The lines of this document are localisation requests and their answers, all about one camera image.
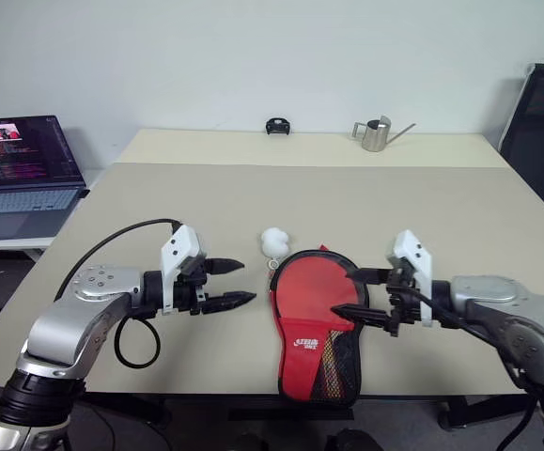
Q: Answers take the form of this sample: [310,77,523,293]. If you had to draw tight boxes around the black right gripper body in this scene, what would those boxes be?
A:
[384,265,423,337]

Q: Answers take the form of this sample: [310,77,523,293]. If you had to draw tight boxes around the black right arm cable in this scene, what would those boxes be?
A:
[405,285,543,451]

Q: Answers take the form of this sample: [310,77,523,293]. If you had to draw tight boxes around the steel watering can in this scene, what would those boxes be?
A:
[351,114,417,153]

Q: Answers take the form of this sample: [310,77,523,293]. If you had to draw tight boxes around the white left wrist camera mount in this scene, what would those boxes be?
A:
[160,225,207,315]

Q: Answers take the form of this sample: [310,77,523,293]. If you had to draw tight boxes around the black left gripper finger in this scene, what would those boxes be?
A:
[200,290,258,316]
[205,257,246,279]

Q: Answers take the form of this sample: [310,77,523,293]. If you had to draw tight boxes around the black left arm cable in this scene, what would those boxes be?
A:
[54,217,182,370]

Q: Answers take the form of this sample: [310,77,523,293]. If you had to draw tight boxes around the red and black paddle case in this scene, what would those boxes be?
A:
[268,248,372,406]

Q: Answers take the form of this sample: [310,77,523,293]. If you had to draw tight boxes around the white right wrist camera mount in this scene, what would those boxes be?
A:
[383,228,435,329]

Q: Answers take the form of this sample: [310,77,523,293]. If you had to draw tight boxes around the black table frame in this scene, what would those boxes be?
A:
[81,393,538,432]

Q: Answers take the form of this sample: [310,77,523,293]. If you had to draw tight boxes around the black bar under table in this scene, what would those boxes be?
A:
[227,407,355,422]

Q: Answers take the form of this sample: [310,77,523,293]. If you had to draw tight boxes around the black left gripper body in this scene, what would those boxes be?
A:
[172,256,210,317]

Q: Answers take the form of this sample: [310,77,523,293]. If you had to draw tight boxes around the open dark laptop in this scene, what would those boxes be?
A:
[0,115,89,241]

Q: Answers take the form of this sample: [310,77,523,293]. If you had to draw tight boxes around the small black clip object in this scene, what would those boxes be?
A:
[265,117,293,137]

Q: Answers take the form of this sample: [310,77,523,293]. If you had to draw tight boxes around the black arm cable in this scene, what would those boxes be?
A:
[405,285,543,451]
[54,217,182,370]

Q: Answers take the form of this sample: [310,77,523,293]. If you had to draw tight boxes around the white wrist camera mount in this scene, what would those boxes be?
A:
[160,225,207,315]
[383,228,435,329]

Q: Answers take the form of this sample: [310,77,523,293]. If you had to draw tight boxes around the white fluffy ball charm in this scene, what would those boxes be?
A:
[259,226,292,257]

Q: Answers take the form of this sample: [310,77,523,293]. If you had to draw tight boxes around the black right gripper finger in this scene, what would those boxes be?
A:
[329,303,390,331]
[344,267,394,286]

